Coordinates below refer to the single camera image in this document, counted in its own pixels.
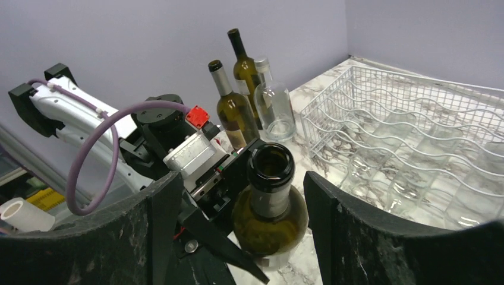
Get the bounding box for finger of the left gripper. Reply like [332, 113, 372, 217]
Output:
[178, 204, 270, 284]

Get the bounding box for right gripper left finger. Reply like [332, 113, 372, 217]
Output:
[1, 173, 184, 284]

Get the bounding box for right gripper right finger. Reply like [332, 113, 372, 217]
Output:
[303, 171, 503, 284]

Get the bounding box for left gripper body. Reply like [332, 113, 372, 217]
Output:
[191, 139, 265, 236]

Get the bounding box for green wine bottle front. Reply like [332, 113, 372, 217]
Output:
[232, 142, 308, 271]

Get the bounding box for green wine bottle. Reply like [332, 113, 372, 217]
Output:
[208, 60, 260, 150]
[227, 28, 263, 130]
[232, 142, 308, 271]

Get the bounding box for clear bottle silver cap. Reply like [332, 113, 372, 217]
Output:
[253, 56, 297, 142]

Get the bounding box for green wine bottle back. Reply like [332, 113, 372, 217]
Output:
[227, 28, 263, 130]

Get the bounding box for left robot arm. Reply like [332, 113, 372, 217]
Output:
[1, 64, 269, 284]

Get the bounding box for yellow box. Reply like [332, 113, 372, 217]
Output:
[26, 188, 65, 211]

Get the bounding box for white tape roll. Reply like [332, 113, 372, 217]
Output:
[1, 198, 55, 232]

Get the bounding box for white wire wine rack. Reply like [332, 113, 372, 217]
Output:
[301, 66, 503, 230]

